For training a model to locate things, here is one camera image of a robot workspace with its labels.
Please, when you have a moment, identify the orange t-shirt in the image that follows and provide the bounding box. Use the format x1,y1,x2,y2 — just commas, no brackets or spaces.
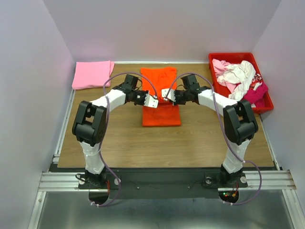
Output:
141,67,181,127

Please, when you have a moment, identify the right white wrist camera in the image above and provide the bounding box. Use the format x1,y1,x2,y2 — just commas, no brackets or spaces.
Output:
161,88,175,102

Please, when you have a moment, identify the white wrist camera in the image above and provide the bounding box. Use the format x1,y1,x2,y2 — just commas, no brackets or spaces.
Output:
161,88,175,102
143,94,159,108

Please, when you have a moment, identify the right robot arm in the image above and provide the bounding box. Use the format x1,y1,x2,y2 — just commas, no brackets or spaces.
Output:
162,74,258,186

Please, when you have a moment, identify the white garment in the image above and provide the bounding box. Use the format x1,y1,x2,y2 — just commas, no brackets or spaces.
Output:
216,60,263,101

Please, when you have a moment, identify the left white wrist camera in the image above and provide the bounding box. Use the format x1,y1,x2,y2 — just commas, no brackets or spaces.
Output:
143,94,159,108

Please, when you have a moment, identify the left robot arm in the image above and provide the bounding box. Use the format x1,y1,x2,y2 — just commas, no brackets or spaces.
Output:
72,74,149,188

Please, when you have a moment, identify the light pink garment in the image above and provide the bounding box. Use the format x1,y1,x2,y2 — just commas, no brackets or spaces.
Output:
212,59,230,76

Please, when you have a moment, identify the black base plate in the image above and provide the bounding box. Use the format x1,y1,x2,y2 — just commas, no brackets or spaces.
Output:
40,168,247,204

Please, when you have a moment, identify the aluminium rail frame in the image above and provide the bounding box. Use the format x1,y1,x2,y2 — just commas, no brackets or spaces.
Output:
29,89,295,229

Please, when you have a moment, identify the folded pink t-shirt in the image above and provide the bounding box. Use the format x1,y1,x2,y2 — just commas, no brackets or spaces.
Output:
72,61,115,90

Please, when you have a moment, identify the magenta garment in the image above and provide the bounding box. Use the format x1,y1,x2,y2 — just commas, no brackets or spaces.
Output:
243,83,268,108

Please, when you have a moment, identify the red plastic bin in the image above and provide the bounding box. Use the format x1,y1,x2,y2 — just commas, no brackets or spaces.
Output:
208,52,274,114

